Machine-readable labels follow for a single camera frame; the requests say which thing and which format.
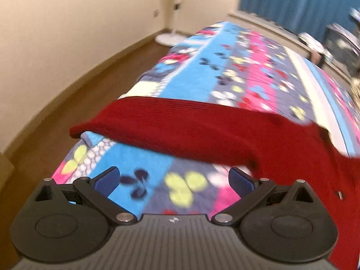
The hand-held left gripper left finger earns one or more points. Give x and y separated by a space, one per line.
106 181

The blue curtain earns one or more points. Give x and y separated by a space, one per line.
292 0

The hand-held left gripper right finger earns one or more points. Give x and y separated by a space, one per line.
241 180

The white crumpled cloth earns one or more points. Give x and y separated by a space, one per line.
310 42

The white standing fan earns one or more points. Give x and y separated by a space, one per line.
172 38

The wall power outlet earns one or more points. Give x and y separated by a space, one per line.
155 13

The clear plastic storage box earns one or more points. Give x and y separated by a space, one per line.
341 46

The floral striped fleece blanket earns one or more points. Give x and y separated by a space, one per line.
197 70

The red knit sweater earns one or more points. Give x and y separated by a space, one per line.
213 135

